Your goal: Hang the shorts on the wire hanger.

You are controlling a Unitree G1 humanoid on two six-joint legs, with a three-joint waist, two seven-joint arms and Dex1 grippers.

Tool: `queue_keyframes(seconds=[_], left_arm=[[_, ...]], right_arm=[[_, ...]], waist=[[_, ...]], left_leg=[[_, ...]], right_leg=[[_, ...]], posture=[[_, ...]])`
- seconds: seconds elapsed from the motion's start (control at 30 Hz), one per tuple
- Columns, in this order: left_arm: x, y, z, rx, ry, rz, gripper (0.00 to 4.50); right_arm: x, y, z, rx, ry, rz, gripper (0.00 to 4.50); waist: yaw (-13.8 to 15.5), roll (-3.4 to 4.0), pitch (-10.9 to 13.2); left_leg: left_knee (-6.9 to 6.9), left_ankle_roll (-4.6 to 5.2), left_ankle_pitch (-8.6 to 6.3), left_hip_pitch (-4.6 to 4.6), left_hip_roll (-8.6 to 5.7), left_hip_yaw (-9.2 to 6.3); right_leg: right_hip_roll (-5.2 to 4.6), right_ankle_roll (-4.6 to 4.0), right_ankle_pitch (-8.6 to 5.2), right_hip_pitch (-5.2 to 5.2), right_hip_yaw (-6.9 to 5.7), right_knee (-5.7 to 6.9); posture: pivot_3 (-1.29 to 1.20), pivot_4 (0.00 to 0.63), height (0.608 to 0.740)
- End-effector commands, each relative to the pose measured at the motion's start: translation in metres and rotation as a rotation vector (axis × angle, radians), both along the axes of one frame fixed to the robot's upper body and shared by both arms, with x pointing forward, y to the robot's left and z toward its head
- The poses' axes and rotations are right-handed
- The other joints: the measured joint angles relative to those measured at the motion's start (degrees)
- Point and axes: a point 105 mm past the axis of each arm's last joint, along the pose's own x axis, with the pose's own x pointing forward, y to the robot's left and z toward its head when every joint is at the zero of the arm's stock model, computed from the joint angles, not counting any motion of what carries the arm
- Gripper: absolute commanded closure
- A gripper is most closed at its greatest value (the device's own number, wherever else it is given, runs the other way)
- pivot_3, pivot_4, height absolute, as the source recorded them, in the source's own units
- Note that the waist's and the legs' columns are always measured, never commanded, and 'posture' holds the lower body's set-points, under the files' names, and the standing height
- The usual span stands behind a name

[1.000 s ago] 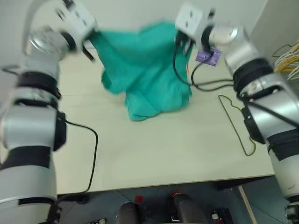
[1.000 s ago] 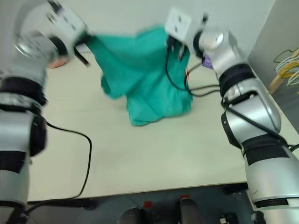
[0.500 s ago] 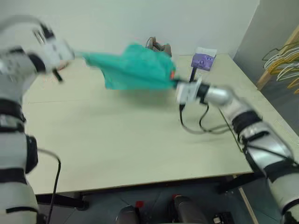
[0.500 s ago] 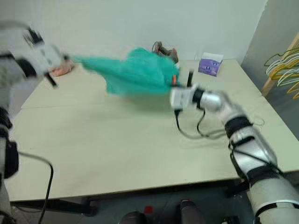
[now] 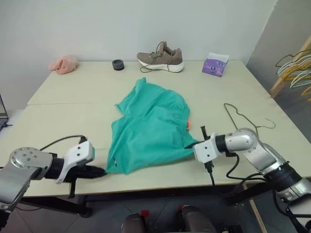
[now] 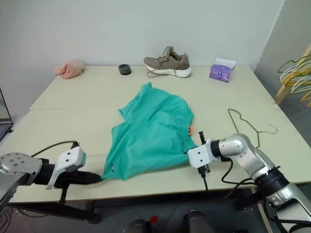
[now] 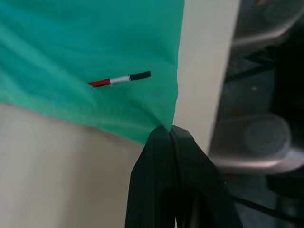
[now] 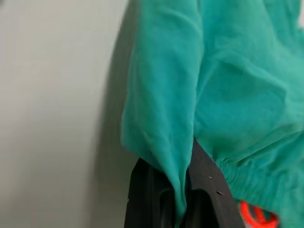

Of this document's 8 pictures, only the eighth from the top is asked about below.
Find green shorts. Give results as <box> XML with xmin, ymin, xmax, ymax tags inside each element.
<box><xmin>120</xmin><ymin>0</ymin><xmax>304</xmax><ymax>228</ymax></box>

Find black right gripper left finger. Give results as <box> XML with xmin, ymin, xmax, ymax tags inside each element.
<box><xmin>124</xmin><ymin>159</ymin><xmax>185</xmax><ymax>228</ymax></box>

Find orange shorts drawstring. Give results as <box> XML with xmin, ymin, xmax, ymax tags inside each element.
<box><xmin>239</xmin><ymin>200</ymin><xmax>279</xmax><ymax>228</ymax></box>

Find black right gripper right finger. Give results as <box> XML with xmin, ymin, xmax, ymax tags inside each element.
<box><xmin>184</xmin><ymin>137</ymin><xmax>245</xmax><ymax>228</ymax></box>

